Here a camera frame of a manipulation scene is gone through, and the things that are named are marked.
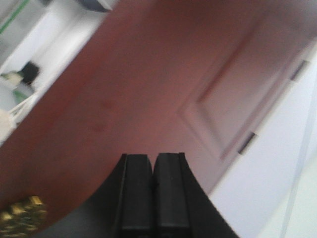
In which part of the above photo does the brown wooden door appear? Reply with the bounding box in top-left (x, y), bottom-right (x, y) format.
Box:
top-left (0, 0), bottom-right (317, 227)

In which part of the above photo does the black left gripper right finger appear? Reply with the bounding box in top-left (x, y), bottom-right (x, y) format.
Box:
top-left (154, 153), bottom-right (237, 238)

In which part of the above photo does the door hinge lower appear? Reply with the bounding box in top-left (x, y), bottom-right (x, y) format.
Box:
top-left (238, 132), bottom-right (256, 155)

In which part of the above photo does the door hinge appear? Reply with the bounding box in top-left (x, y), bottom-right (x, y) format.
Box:
top-left (238, 132), bottom-right (256, 155)
top-left (290, 60), bottom-right (309, 81)

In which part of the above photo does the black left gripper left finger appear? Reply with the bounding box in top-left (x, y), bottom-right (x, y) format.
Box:
top-left (37, 155), bottom-right (153, 238)

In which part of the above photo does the door hinge upper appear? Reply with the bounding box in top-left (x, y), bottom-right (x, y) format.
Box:
top-left (290, 60), bottom-right (309, 81)

